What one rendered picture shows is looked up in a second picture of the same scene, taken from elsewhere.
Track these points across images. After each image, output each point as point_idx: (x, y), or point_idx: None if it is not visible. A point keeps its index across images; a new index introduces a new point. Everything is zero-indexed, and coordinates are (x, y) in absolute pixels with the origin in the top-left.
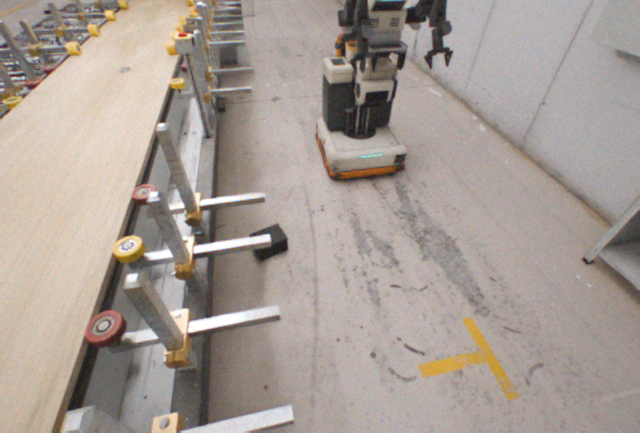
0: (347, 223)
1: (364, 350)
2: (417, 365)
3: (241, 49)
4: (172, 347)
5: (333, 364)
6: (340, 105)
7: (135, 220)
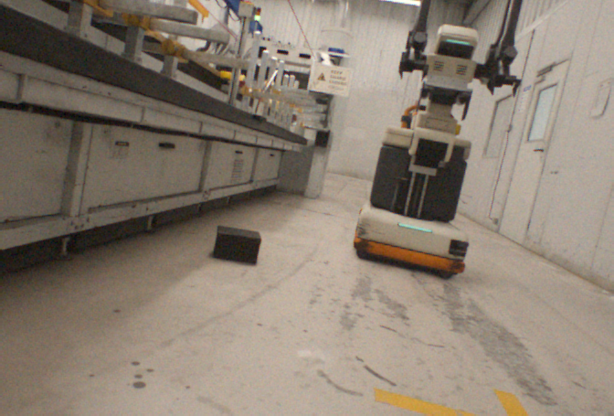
0: (352, 278)
1: (292, 345)
2: (374, 388)
3: (313, 180)
4: None
5: (232, 335)
6: (391, 173)
7: (120, 37)
